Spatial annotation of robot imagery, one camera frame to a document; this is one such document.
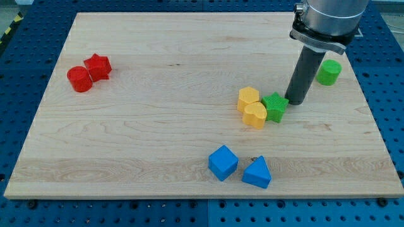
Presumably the green cylinder block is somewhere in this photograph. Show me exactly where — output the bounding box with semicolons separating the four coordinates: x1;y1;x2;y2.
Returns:
316;59;342;86

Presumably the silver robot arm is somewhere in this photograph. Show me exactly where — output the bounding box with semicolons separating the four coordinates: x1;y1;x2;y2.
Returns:
290;0;369;55

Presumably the green star block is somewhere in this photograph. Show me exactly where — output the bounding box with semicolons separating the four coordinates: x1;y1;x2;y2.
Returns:
261;92;289;123

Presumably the red star block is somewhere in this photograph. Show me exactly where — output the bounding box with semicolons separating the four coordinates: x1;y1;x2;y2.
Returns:
83;54;112;82

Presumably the yellow hexagon block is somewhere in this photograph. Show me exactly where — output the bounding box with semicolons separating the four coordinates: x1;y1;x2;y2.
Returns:
237;86;259;112

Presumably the yellow heart block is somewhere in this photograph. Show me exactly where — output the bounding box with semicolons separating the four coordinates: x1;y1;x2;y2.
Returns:
242;102;267;129

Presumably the blue cube block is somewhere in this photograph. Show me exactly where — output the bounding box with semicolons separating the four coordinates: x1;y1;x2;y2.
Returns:
208;145;239;182

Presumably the light wooden board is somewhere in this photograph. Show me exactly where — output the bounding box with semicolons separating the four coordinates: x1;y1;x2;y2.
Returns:
4;13;403;199

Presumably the blue triangle block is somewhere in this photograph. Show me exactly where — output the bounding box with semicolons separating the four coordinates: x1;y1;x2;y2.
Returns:
242;156;272;189

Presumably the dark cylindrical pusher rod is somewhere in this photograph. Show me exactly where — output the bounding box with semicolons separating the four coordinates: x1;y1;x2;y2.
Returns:
285;46;325;105

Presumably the red cylinder block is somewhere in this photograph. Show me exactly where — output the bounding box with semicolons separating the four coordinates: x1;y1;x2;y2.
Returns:
67;66;93;93

